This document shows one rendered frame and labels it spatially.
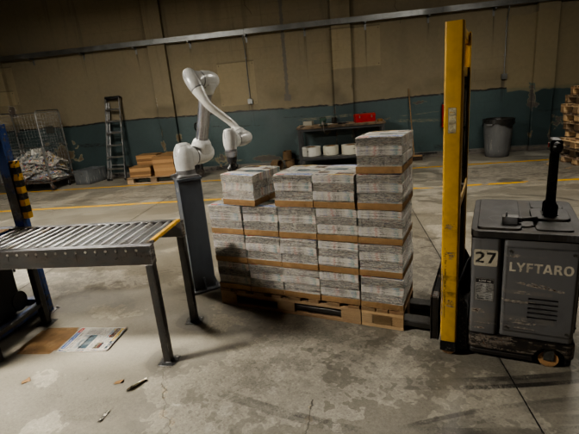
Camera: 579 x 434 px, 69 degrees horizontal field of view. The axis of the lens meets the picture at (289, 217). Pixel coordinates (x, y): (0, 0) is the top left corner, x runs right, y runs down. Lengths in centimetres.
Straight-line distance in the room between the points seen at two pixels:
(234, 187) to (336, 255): 88
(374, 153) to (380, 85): 698
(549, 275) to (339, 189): 126
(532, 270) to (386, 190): 89
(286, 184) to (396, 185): 74
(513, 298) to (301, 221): 136
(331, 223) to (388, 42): 714
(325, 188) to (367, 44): 703
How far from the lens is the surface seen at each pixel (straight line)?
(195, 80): 340
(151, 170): 952
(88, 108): 1122
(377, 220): 273
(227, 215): 319
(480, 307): 269
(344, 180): 272
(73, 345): 347
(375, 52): 961
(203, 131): 362
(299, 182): 285
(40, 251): 300
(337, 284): 299
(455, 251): 252
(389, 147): 262
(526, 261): 257
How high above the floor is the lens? 158
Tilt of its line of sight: 16 degrees down
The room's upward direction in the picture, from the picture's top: 5 degrees counter-clockwise
